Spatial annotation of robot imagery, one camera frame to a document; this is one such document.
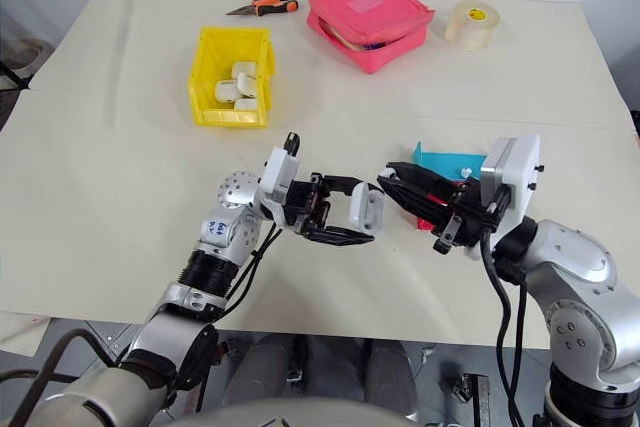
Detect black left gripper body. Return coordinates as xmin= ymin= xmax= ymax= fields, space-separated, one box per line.
xmin=284 ymin=174 xmax=332 ymax=239

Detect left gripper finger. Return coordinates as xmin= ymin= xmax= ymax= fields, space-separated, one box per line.
xmin=319 ymin=174 xmax=371 ymax=199
xmin=298 ymin=225 xmax=377 ymax=249

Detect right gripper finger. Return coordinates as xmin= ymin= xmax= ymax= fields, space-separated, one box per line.
xmin=384 ymin=161 xmax=460 ymax=195
xmin=376 ymin=176 xmax=452 ymax=229

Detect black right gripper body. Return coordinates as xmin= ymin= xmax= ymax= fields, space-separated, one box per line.
xmin=432 ymin=177 xmax=504 ymax=256

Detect yellow plastic bin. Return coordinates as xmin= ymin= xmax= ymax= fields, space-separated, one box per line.
xmin=187 ymin=25 xmax=278 ymax=129

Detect cyan plastic tray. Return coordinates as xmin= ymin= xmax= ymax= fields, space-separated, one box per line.
xmin=410 ymin=140 xmax=490 ymax=184

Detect red plastic tray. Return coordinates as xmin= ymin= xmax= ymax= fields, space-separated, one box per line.
xmin=415 ymin=191 xmax=451 ymax=234

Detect beige tape roll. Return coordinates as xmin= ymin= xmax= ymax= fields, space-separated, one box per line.
xmin=444 ymin=0 xmax=502 ymax=53

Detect pink fabric zip pouch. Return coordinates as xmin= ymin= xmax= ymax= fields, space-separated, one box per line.
xmin=305 ymin=0 xmax=436 ymax=75

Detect silver robot torso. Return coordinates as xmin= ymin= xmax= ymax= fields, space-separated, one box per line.
xmin=169 ymin=395 xmax=421 ymax=427

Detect orange black pliers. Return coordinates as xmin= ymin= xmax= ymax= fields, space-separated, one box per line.
xmin=224 ymin=0 xmax=300 ymax=18

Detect white grey floor object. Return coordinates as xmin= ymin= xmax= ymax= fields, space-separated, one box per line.
xmin=0 ymin=36 xmax=54 ymax=76

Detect black stand leg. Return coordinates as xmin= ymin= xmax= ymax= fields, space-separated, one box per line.
xmin=0 ymin=60 xmax=32 ymax=94

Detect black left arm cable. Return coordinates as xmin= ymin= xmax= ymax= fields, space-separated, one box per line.
xmin=192 ymin=131 xmax=302 ymax=413

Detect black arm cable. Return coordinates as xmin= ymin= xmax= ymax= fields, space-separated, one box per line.
xmin=192 ymin=131 xmax=302 ymax=413
xmin=477 ymin=186 xmax=531 ymax=427

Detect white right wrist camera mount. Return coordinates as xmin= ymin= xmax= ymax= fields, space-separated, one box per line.
xmin=464 ymin=133 xmax=545 ymax=262

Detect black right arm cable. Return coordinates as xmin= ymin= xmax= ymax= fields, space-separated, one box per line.
xmin=477 ymin=186 xmax=531 ymax=427

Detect metal bracket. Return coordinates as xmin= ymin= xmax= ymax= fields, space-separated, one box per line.
xmin=449 ymin=371 xmax=494 ymax=427

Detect grey metal frame plate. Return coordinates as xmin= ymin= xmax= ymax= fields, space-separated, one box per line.
xmin=82 ymin=319 xmax=151 ymax=356

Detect thick black torso cable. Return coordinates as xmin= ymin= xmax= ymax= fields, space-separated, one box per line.
xmin=0 ymin=328 xmax=124 ymax=427

